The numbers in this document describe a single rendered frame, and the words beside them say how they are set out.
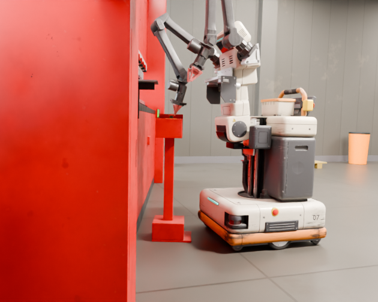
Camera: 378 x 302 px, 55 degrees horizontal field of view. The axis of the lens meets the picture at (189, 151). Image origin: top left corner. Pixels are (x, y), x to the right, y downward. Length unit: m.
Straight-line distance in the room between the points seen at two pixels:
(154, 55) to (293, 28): 3.72
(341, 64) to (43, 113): 7.26
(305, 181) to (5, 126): 1.74
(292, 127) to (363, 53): 6.24
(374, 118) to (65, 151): 7.80
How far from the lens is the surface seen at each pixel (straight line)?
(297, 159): 2.31
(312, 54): 7.68
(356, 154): 7.67
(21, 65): 1.21
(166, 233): 2.36
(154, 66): 4.41
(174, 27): 2.51
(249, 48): 2.18
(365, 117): 8.41
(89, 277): 1.25
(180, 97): 2.38
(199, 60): 2.07
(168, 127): 2.24
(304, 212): 2.36
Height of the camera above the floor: 0.78
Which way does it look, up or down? 5 degrees down
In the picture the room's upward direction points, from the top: 1 degrees clockwise
